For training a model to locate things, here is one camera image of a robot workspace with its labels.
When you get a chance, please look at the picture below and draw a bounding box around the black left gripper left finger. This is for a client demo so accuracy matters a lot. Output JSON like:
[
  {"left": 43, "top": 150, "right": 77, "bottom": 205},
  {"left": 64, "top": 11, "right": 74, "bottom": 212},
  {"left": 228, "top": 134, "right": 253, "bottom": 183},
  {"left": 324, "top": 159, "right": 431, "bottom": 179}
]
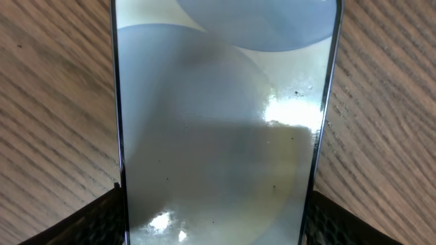
[{"left": 20, "top": 183, "right": 125, "bottom": 245}]

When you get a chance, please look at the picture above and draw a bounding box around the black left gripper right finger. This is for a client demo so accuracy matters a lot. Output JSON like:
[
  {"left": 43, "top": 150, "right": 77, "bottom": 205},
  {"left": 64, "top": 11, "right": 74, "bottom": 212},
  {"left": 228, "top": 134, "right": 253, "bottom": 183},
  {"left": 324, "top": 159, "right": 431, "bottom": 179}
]
[{"left": 305, "top": 191, "right": 401, "bottom": 245}]

